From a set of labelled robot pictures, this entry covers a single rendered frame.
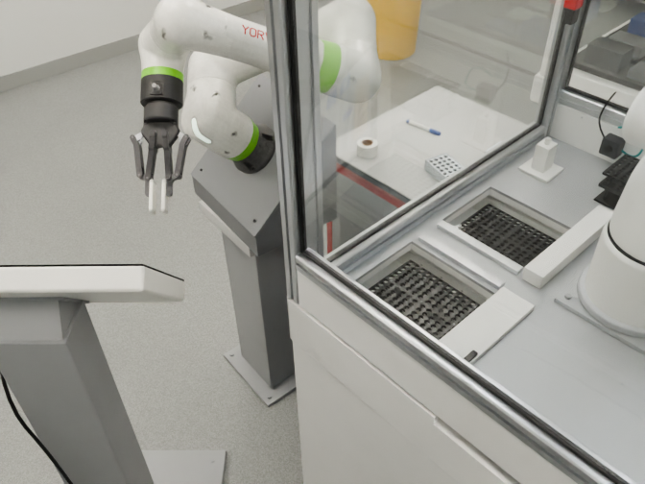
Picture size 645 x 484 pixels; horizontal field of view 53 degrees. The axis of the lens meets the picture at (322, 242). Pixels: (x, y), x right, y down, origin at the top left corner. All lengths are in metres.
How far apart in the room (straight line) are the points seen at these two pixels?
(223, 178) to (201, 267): 1.07
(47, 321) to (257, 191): 0.71
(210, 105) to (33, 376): 0.76
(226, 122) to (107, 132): 2.35
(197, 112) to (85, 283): 0.65
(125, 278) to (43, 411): 0.47
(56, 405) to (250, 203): 0.72
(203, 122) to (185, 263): 1.37
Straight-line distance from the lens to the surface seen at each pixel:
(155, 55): 1.49
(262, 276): 1.99
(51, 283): 1.22
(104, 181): 3.57
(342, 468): 1.75
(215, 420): 2.38
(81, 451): 1.66
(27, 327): 1.37
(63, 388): 1.45
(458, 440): 1.25
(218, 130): 1.67
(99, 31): 4.80
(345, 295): 1.22
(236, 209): 1.82
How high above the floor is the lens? 1.97
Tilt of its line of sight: 41 degrees down
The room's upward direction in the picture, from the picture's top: 1 degrees counter-clockwise
